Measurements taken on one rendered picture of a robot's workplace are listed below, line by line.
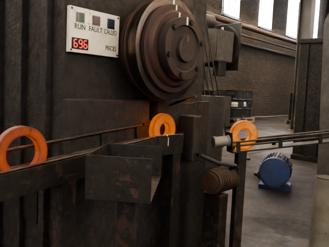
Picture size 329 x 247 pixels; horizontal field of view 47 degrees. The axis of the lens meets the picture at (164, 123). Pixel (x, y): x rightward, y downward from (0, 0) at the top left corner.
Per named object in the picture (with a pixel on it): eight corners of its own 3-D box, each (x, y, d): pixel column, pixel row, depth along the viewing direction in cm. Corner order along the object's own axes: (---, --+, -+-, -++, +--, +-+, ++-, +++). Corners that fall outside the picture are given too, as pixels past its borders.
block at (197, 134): (176, 159, 201) (178, 114, 199) (185, 158, 207) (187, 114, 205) (192, 162, 194) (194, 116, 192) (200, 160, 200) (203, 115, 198)
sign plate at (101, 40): (65, 51, 150) (66, 5, 148) (115, 58, 169) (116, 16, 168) (69, 51, 148) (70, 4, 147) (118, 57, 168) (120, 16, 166)
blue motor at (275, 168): (255, 190, 362) (258, 155, 359) (262, 179, 415) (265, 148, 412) (289, 195, 351) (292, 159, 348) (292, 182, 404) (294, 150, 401)
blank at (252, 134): (238, 154, 204) (241, 155, 200) (223, 131, 200) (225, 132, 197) (260, 137, 206) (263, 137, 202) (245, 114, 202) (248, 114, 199)
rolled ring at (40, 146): (-13, 142, 116) (-18, 140, 118) (9, 192, 123) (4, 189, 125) (37, 117, 129) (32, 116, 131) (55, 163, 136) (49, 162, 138)
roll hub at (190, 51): (155, 78, 163) (158, 12, 161) (194, 81, 184) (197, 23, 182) (165, 78, 159) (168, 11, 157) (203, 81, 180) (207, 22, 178)
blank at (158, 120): (146, 116, 174) (152, 117, 172) (169, 110, 185) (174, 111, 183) (150, 148, 178) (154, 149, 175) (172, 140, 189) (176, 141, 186)
